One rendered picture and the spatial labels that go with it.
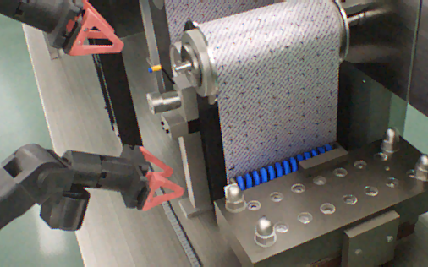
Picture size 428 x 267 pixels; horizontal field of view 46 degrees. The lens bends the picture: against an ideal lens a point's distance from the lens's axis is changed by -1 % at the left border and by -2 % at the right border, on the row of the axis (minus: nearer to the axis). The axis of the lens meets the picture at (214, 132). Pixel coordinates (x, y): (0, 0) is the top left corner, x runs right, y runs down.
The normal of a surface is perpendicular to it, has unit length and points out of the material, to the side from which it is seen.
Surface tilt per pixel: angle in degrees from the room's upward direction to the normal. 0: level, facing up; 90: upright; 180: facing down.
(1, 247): 0
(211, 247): 0
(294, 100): 90
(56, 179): 90
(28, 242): 0
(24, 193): 87
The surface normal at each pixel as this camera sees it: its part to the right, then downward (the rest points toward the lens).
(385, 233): 0.38, 0.51
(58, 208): 0.68, 0.37
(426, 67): -0.92, 0.30
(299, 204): -0.11, -0.80
